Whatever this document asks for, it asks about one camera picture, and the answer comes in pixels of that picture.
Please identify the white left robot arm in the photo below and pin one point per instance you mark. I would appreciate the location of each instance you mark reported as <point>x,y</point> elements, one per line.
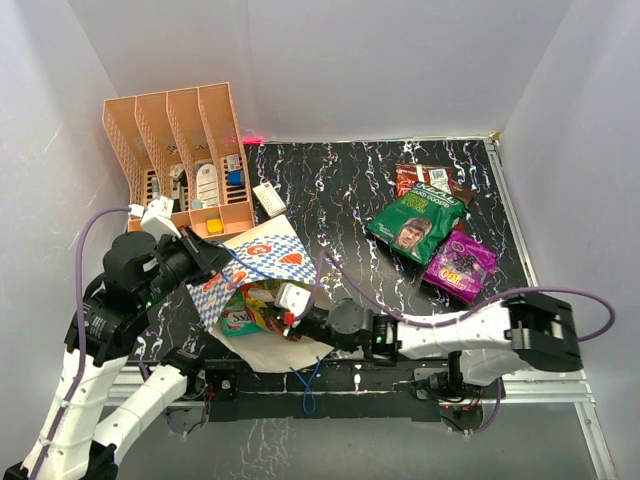
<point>139,272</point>

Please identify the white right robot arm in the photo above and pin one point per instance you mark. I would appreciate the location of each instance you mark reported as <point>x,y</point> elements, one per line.
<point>519,331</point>

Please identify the white label bottle in organizer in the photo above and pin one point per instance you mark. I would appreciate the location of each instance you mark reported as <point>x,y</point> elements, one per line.
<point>207,188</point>

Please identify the yellow object in organizer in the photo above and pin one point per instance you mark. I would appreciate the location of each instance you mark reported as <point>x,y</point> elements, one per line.
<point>214,226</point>

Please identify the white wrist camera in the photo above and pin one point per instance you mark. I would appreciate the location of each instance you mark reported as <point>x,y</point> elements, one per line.
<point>293,300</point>
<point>156,217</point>

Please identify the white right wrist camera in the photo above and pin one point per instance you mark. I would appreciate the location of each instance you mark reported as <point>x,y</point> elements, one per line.
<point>293,300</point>

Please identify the orange plastic file organizer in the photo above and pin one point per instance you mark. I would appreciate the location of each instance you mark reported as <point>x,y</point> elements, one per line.
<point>169,134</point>

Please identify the blue checkered paper bag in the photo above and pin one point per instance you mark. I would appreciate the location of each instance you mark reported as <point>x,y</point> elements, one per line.
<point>272,250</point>

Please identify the yellow green snack packet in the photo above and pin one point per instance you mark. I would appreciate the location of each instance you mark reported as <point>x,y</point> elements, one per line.
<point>265,290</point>

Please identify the orange snack packet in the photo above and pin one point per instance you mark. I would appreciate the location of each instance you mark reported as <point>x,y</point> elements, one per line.
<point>270,318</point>

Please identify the white tube in organizer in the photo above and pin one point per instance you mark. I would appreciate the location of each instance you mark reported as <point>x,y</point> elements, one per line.
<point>155,188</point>

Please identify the brown kettle chips bag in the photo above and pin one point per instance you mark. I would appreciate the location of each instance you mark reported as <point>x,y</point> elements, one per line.
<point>466,195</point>

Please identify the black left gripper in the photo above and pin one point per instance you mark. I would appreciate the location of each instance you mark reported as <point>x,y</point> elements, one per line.
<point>209,256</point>

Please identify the teal foxs candy bag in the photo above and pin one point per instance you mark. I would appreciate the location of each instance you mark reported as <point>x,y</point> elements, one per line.
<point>238,323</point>

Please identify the small white red box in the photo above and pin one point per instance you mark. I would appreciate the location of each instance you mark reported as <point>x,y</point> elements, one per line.
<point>269,199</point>

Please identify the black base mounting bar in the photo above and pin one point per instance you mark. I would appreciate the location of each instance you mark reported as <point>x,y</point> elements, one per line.
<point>333,389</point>

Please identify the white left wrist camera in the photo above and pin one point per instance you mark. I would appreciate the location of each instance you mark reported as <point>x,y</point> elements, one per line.
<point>156,217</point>

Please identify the red doritos bag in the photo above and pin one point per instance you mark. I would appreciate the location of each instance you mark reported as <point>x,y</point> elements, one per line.
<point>407,175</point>

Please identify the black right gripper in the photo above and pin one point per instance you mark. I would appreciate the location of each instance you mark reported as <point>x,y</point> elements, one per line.
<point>295,332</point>

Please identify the green snack bag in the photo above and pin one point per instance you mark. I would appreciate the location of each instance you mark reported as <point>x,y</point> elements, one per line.
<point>418,222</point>

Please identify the blue item in organizer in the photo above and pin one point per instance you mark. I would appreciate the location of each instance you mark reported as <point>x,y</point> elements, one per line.
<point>236,178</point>

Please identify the purple snack bag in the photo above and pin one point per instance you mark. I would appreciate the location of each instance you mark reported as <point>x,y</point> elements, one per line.
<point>461,267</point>

